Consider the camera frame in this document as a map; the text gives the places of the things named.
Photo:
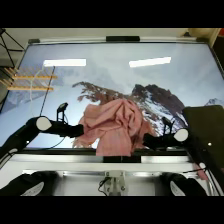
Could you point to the pink shirt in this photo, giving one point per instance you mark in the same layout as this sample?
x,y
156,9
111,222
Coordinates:
x,y
115,128

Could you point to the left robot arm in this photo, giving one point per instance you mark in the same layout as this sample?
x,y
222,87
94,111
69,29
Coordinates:
x,y
23,131

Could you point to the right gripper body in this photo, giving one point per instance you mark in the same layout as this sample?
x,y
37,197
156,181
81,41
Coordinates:
x,y
155,141

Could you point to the pink garment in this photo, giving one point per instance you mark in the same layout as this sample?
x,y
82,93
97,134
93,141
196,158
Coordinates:
x,y
202,173

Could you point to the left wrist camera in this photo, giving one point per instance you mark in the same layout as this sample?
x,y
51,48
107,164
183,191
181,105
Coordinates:
x,y
62,107

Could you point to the silver frame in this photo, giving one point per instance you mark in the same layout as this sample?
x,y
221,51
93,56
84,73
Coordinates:
x,y
83,163

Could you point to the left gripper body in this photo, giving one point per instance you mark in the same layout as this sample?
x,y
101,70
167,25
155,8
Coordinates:
x,y
72,130

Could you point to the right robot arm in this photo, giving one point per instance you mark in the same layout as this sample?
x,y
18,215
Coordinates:
x,y
200,156

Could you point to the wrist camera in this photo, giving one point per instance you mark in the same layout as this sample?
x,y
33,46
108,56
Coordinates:
x,y
166,122
62,107

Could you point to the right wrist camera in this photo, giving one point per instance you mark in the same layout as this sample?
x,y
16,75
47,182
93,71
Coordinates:
x,y
166,122

